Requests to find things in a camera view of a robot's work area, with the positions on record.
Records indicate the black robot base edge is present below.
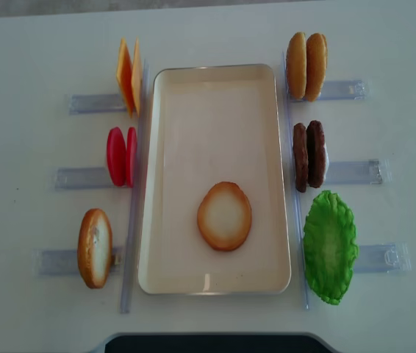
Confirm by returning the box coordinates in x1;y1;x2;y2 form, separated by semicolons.
104;334;331;352

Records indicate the inner red tomato slice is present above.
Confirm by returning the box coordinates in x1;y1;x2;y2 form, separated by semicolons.
125;127;137;188

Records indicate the red tomato slice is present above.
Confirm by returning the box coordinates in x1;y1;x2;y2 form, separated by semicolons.
125;127;137;188
107;127;126;187

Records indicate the inner brown meat patty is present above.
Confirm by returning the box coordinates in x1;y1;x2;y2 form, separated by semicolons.
293;123;309;193

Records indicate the brown meat patty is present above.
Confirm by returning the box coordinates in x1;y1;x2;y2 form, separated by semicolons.
293;123;309;193
306;120;326;188

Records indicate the outer red tomato slice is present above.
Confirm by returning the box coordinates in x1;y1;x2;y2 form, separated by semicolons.
107;127;126;187

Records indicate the outer brown meat patty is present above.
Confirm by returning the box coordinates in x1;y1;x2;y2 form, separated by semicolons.
306;120;326;188

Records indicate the inner orange cheese slice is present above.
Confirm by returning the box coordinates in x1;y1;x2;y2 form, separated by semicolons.
131;38;143;116

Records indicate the orange cheese slice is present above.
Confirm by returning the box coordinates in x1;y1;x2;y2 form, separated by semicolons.
115;38;135;116
131;38;143;116

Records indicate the bread slice in holder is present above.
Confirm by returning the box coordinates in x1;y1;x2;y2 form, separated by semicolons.
77;208;112;289

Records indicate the outer orange cheese slice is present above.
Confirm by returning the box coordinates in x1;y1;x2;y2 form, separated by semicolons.
115;38;135;116

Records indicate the green lettuce leaf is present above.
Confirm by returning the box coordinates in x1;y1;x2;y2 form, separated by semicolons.
303;190;359;305

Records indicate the cream rectangular tray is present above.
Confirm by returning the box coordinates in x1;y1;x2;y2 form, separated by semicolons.
137;64;291;295

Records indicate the inner top bun half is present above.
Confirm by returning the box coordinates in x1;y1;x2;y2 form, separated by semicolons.
286;32;306;99

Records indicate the bun half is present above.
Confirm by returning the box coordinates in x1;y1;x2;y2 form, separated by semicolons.
286;32;306;99
304;33;328;101

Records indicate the outer top bun half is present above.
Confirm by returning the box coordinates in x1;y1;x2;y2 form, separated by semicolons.
304;33;328;101

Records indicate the clear left long rail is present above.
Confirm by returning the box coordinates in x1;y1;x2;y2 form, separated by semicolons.
119;60;150;314

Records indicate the clear long rail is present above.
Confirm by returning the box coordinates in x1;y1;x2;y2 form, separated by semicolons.
119;60;150;314
282;51;309;310

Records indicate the clear cheese holder rail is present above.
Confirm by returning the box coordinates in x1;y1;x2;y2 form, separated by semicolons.
65;93;127;115

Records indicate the clear tomato holder rail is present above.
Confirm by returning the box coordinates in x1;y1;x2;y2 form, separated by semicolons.
53;167;114;190

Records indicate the clear right long rail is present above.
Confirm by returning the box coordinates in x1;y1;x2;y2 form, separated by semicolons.
282;51;309;310

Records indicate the clear bun holder rail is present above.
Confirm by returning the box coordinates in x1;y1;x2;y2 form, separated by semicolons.
318;79;370;100

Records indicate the clear patty holder rail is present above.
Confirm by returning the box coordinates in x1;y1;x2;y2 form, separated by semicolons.
324;159;392;185

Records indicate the clear bread holder rail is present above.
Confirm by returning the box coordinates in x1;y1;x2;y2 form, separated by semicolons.
33;246;124;277

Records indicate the clear lettuce holder rail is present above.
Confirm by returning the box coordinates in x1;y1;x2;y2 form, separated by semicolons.
354;242;412;274

